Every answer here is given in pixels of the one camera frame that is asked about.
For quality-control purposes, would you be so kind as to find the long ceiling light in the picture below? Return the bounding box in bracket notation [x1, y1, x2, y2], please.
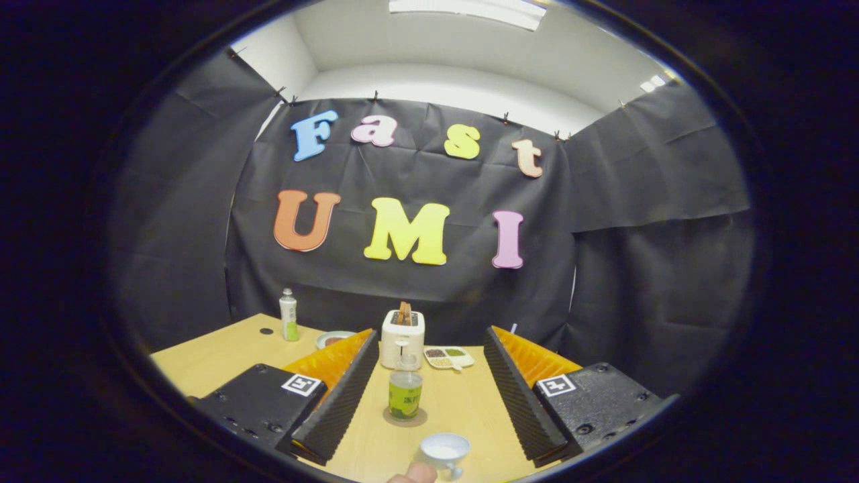
[389, 0, 548, 32]

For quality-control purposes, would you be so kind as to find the black backdrop cloth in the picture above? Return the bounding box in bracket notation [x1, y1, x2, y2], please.
[107, 47, 756, 396]

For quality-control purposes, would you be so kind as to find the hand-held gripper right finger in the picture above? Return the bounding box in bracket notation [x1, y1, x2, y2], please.
[483, 326, 665, 469]

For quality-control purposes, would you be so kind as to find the round brown coaster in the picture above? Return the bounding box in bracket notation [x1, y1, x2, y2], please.
[383, 406, 428, 428]

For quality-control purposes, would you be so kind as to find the pale green plate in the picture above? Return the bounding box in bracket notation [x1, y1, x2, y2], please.
[315, 331, 358, 351]

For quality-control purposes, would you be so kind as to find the white cup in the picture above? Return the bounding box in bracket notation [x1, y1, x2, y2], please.
[420, 433, 471, 480]

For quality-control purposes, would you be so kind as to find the small white green bottle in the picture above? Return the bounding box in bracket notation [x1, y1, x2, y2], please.
[279, 288, 299, 342]

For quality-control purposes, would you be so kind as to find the cream toaster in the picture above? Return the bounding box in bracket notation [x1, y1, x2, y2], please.
[381, 310, 426, 370]

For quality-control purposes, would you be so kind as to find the green label juice bottle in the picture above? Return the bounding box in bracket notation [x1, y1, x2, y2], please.
[389, 354, 424, 421]

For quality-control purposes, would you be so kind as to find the wooden table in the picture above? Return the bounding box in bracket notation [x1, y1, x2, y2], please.
[149, 313, 585, 483]

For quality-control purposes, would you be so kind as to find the white divided snack tray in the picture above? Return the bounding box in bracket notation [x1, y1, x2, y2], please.
[423, 346, 475, 371]

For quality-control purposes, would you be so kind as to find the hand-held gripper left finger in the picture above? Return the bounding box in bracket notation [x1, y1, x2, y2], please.
[191, 327, 381, 467]

